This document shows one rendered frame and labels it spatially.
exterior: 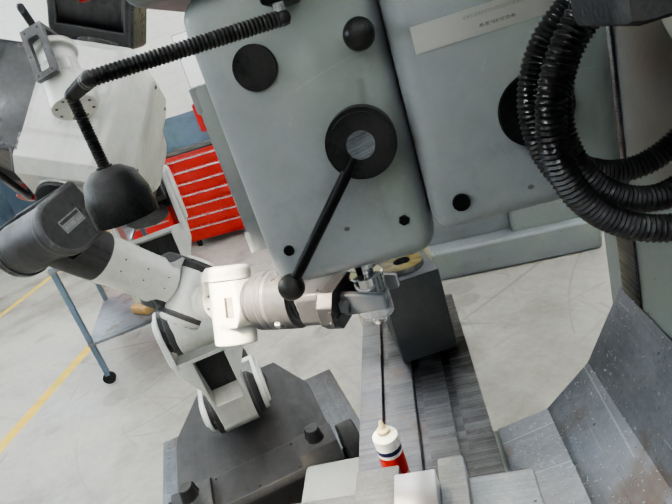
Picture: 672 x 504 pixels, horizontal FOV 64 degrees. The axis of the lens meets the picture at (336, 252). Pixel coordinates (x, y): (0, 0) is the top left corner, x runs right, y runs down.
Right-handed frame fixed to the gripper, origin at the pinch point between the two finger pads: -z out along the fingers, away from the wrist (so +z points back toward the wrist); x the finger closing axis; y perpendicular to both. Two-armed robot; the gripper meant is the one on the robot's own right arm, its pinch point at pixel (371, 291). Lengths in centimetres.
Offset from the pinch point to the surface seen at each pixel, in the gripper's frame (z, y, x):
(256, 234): 10.4, -12.4, -5.5
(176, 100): 619, -14, 743
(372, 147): -9.7, -21.2, -10.8
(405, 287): 7.8, 16.7, 31.5
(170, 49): 0.3, -34.4, -21.4
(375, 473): 2.5, 22.4, -9.9
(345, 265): -2.4, -8.5, -9.3
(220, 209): 321, 92, 376
